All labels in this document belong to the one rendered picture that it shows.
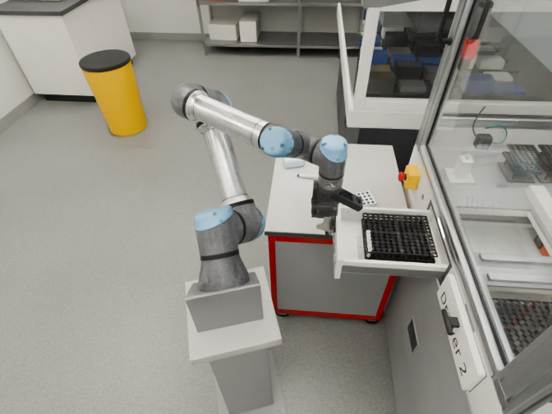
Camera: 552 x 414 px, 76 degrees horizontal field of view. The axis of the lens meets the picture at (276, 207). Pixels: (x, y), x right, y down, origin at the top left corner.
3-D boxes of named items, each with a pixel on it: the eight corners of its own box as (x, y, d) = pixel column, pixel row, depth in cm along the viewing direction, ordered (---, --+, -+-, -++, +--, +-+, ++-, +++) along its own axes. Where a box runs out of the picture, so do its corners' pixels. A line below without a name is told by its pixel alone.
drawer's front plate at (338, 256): (333, 279, 115) (337, 259, 108) (332, 215, 136) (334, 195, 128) (339, 279, 115) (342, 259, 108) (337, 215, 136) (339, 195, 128)
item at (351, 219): (339, 273, 115) (342, 261, 111) (338, 216, 134) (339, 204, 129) (466, 281, 112) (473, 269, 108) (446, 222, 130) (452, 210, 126)
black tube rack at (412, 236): (363, 264, 117) (366, 251, 113) (360, 224, 130) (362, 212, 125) (432, 268, 116) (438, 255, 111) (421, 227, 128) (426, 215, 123)
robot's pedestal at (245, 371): (220, 432, 156) (186, 365, 103) (213, 365, 177) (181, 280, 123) (286, 414, 160) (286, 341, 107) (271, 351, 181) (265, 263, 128)
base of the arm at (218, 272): (196, 295, 97) (190, 259, 97) (201, 284, 112) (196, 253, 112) (250, 284, 99) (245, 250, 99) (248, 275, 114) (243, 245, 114)
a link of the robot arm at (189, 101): (158, 70, 105) (292, 123, 84) (184, 79, 115) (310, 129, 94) (149, 108, 108) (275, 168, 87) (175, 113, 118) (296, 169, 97)
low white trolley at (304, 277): (270, 322, 192) (264, 230, 139) (280, 236, 236) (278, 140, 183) (379, 331, 188) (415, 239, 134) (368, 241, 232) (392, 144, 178)
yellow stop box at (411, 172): (403, 189, 143) (407, 175, 138) (400, 177, 148) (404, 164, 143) (416, 190, 142) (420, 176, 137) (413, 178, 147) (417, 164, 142)
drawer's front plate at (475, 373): (462, 391, 91) (478, 375, 83) (436, 292, 111) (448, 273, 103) (469, 392, 90) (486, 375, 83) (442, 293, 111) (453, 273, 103)
